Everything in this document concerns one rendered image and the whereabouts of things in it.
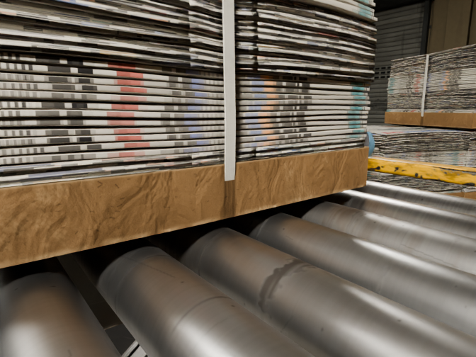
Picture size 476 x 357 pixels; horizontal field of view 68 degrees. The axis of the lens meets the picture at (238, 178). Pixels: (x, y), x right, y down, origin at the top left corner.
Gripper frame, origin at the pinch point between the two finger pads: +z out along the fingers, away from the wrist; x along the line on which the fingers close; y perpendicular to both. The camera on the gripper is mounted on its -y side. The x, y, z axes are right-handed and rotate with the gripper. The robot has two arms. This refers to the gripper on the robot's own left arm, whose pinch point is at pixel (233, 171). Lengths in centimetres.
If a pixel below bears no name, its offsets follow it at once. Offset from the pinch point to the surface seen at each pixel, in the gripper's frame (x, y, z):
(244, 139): 23.0, 7.5, 16.3
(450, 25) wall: -275, 165, -726
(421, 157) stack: -1, -4, -67
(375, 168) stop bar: 16.6, 1.3, -13.7
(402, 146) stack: -3, 0, -60
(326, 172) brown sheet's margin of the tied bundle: 23.6, 3.9, 6.5
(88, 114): 23.2, 9.6, 28.0
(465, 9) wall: -252, 188, -726
